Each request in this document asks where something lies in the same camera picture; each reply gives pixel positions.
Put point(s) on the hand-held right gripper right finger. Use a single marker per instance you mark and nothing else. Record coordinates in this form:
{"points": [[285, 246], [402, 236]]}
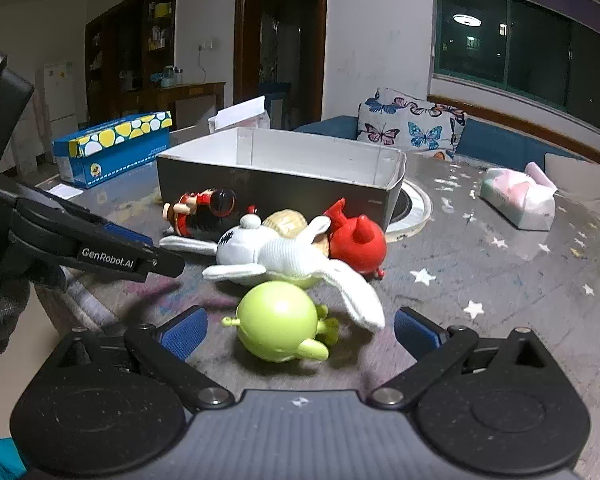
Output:
{"points": [[417, 332]]}

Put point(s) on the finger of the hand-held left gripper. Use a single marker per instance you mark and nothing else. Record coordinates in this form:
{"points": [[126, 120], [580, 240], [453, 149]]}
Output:
{"points": [[130, 262], [127, 235]]}

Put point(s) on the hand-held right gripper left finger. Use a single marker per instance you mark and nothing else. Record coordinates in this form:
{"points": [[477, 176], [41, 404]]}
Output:
{"points": [[185, 332]]}

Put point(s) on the red black doll figure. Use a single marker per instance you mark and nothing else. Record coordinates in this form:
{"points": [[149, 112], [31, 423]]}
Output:
{"points": [[200, 210]]}

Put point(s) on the green yellow ball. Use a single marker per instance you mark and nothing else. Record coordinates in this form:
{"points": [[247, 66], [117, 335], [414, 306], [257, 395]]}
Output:
{"points": [[275, 320]]}

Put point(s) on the red horned toy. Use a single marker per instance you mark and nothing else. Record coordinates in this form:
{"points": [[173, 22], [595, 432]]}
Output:
{"points": [[357, 250]]}

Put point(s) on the white plush rabbit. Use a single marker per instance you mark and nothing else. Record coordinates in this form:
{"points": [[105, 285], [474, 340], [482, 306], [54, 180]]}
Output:
{"points": [[275, 252]]}

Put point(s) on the beige peanut toy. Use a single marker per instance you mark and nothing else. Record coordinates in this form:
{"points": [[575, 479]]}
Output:
{"points": [[285, 220]]}

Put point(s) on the grey cardboard box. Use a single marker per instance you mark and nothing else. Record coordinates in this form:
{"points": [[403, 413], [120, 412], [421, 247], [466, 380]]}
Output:
{"points": [[280, 185]]}

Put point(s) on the person's left hand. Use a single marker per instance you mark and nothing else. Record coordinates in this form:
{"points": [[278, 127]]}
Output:
{"points": [[5, 310]]}

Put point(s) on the white fridge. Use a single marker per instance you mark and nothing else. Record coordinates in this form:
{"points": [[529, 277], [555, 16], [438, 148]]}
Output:
{"points": [[60, 100]]}

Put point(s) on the white paper sheet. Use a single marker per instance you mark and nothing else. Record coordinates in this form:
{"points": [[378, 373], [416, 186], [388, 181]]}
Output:
{"points": [[62, 190]]}

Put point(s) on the blue yellow dotted tissue box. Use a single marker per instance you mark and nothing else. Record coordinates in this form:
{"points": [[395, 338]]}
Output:
{"points": [[115, 155]]}

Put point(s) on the wooden desk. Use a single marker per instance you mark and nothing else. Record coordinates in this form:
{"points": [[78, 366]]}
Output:
{"points": [[190, 92]]}

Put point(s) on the wooden bookcase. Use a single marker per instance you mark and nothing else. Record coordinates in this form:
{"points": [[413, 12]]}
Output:
{"points": [[130, 35]]}

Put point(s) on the pink white tissue pack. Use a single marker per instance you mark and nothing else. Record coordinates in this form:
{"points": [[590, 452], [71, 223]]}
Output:
{"points": [[515, 200]]}

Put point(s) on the teal jar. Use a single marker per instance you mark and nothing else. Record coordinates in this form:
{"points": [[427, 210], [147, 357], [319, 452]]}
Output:
{"points": [[171, 76]]}

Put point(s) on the blue sofa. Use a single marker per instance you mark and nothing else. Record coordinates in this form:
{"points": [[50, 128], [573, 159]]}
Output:
{"points": [[495, 145]]}

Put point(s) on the butterfly print cushion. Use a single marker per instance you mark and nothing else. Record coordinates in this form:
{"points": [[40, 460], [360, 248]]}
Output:
{"points": [[410, 125]]}

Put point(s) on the beige cushion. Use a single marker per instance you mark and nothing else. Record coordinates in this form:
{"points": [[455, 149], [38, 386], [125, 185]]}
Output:
{"points": [[580, 185]]}

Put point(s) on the dark window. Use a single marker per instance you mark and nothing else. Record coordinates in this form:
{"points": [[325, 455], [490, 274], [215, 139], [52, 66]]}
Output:
{"points": [[530, 60]]}

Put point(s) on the dark wooden door frame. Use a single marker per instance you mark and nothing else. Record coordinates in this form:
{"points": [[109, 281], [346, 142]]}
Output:
{"points": [[242, 35]]}

